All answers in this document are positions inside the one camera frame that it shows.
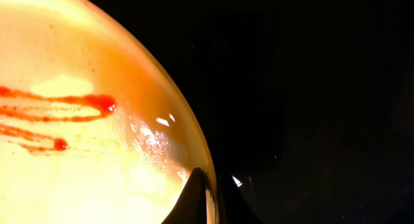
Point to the yellow plate with sauce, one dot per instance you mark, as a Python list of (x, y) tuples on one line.
[(93, 129)]

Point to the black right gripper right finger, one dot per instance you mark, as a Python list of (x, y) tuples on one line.
[(233, 209)]

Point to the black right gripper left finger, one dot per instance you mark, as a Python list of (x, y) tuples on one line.
[(190, 207)]

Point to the round black tray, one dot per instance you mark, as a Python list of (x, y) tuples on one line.
[(307, 104)]

